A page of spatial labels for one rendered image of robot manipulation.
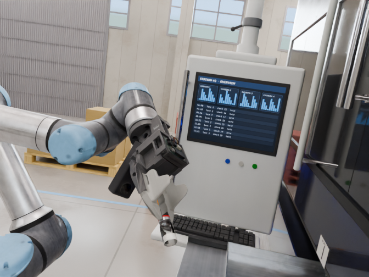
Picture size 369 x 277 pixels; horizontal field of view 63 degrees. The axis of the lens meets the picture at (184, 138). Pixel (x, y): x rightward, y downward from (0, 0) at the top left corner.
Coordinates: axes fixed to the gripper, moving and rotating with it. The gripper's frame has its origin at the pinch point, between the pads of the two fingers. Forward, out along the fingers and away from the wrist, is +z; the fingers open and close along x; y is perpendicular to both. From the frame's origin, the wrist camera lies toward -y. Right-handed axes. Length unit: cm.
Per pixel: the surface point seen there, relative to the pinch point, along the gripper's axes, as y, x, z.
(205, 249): -22, 54, -18
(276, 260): -5, 69, -8
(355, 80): 44, 28, -19
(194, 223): -31, 71, -40
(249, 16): 43, 43, -89
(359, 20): 54, 25, -30
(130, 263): -127, 135, -84
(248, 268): -12, 58, -7
